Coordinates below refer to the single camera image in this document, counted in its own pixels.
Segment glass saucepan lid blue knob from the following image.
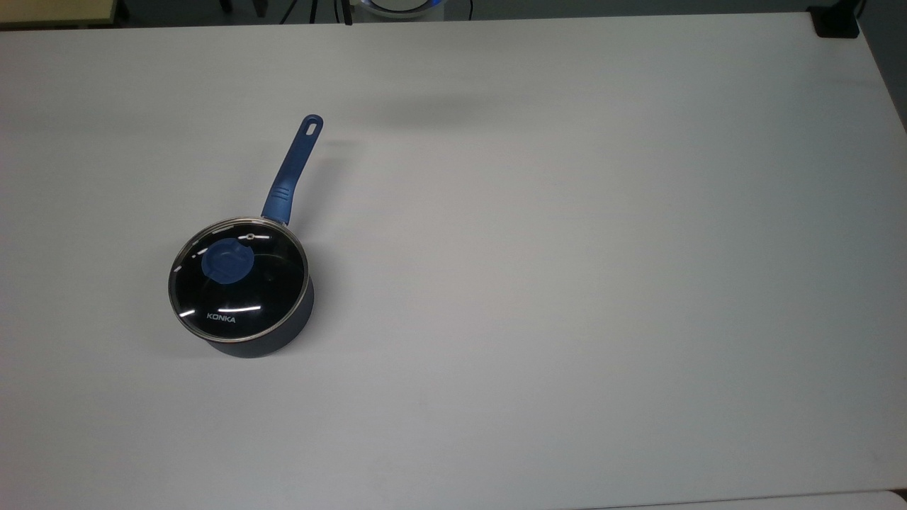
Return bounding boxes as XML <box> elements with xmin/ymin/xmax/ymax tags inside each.
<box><xmin>168</xmin><ymin>217</ymin><xmax>312</xmax><ymax>344</ymax></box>

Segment yellowish wooden desk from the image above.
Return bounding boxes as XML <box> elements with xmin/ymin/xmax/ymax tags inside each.
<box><xmin>0</xmin><ymin>0</ymin><xmax>118</xmax><ymax>30</ymax></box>

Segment black table clamp block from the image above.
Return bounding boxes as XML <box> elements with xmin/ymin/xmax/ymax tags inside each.
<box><xmin>810</xmin><ymin>6</ymin><xmax>862</xmax><ymax>38</ymax></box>

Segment black cables behind table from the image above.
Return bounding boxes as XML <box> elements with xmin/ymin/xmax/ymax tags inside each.
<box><xmin>280</xmin><ymin>0</ymin><xmax>355</xmax><ymax>26</ymax></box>

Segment dark saucepan with blue handle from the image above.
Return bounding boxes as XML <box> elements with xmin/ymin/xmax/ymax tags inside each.
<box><xmin>168</xmin><ymin>115</ymin><xmax>325</xmax><ymax>359</ymax></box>

